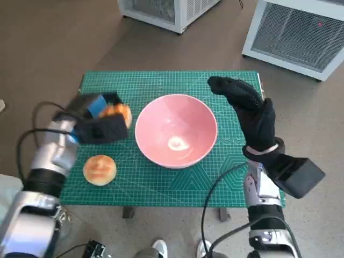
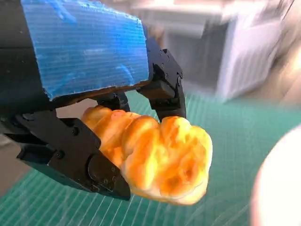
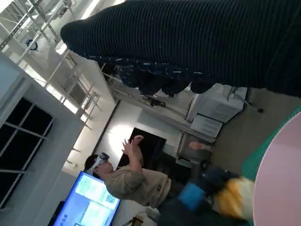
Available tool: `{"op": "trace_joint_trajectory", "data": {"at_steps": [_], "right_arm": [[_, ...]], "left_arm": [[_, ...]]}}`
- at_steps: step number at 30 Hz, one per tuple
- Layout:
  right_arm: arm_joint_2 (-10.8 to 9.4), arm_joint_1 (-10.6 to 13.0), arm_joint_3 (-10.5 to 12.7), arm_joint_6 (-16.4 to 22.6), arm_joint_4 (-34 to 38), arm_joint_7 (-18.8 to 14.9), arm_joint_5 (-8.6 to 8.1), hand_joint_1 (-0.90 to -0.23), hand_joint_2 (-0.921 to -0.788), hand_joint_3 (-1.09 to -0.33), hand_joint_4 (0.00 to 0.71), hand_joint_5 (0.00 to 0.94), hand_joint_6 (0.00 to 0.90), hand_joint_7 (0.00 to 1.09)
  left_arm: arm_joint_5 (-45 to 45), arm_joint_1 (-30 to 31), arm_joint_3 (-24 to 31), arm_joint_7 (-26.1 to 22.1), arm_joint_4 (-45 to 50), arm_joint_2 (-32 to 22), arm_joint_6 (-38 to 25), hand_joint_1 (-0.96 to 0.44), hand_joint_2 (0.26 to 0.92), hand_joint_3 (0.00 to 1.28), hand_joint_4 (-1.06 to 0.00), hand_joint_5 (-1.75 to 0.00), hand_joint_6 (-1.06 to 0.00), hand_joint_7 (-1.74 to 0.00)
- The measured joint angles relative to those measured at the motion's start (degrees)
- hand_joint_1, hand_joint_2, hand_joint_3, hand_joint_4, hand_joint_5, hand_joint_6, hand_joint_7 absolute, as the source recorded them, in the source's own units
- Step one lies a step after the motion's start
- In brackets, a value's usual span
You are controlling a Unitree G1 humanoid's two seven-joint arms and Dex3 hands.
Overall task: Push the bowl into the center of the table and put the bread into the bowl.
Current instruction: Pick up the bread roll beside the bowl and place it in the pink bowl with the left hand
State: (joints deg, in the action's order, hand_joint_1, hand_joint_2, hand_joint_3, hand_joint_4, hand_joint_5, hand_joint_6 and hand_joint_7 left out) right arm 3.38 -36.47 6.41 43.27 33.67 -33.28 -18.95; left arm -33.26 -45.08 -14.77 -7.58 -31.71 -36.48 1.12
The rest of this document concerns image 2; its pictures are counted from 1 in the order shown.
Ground ridged oblong toy bread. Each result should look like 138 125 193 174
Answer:
81 105 214 207

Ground green cutting mat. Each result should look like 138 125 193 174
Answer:
0 90 301 226

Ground white mesh-panel cabinet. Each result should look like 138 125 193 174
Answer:
215 0 301 104

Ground pink bowl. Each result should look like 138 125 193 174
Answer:
250 124 301 226

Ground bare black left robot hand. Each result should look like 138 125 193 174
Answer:
0 0 188 201

